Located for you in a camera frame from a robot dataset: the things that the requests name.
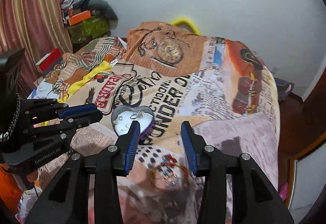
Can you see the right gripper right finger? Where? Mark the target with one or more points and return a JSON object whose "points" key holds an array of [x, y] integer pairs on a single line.
{"points": [[255, 200]]}

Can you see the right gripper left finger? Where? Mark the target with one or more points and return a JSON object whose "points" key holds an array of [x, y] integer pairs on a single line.
{"points": [[65, 200]]}

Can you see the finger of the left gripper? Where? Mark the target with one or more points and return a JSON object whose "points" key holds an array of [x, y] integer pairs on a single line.
{"points": [[80, 121], [77, 110]]}

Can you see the purple heart-shaped jewelry box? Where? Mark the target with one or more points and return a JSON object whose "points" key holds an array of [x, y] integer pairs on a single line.
{"points": [[123, 116]]}

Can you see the yellow cloth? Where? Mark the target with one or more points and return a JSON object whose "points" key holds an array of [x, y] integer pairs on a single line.
{"points": [[102, 67]]}

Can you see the red box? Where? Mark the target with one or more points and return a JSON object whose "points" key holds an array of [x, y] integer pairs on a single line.
{"points": [[49, 59]]}

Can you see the green patterned bag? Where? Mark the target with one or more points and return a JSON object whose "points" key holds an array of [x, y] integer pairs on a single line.
{"points": [[88, 29]]}

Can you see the brown wooden door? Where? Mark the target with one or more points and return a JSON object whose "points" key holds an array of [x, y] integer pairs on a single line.
{"points": [[302, 121]]}

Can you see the orange box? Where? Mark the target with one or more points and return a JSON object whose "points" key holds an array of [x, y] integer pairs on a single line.
{"points": [[79, 17]]}

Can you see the striped red curtain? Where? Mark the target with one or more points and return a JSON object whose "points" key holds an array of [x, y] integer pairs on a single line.
{"points": [[37, 27]]}

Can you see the grey stuffed cushion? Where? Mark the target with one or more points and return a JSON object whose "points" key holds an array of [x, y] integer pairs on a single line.
{"points": [[99, 8]]}

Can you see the dark purple bag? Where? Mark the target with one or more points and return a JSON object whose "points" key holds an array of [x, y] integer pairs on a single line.
{"points": [[284, 89]]}

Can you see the printed patchwork bed blanket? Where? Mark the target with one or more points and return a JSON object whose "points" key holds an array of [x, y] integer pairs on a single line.
{"points": [[218, 85]]}

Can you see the yellow plastic hoop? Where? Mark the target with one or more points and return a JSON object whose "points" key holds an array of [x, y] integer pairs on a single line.
{"points": [[186, 23]]}

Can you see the white wall socket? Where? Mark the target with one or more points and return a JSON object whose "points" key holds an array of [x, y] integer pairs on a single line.
{"points": [[274, 70]]}

